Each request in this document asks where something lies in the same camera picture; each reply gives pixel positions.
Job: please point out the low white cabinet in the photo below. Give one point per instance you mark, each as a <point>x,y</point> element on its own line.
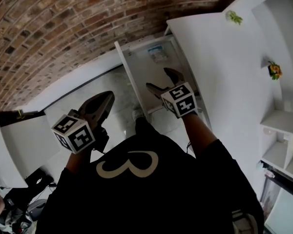
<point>19,150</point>

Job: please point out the person's black printed shirt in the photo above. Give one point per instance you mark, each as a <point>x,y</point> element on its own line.
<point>149,191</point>

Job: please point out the small green potted plant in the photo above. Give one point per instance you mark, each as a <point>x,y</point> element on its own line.
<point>235,17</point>

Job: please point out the person's right forearm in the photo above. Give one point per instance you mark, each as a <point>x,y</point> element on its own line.
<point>197,135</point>

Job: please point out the small orange flower pot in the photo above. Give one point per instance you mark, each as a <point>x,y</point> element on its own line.
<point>275,70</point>

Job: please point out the clear plastic bag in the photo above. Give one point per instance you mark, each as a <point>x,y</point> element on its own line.
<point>157,54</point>

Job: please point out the white drawer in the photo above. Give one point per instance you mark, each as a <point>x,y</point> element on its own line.
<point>141,77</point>

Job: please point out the person's left forearm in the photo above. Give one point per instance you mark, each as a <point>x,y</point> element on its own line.
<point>79,160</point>

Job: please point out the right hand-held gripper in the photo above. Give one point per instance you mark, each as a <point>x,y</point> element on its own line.
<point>183,105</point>

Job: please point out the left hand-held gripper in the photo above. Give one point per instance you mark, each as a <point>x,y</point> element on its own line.
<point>81,139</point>

